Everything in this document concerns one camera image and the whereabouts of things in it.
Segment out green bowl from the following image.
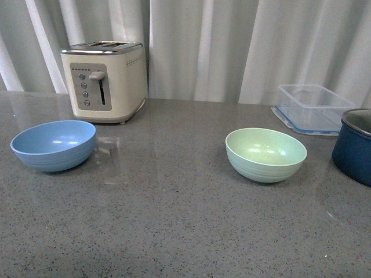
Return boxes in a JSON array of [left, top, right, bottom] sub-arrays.
[[225, 127, 307, 183]]

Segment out blue bowl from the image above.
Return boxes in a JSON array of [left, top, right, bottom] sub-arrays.
[[10, 120, 96, 172]]

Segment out white curtain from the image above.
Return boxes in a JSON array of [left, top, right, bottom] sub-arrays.
[[1, 1, 370, 108]]

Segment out cream two-slot toaster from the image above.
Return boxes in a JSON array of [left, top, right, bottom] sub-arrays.
[[61, 41, 148, 123]]

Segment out clear plastic food container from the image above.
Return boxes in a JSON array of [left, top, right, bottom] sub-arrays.
[[272, 85, 355, 136]]

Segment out dark blue pot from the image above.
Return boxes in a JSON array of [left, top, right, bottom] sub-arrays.
[[332, 109, 370, 186]]

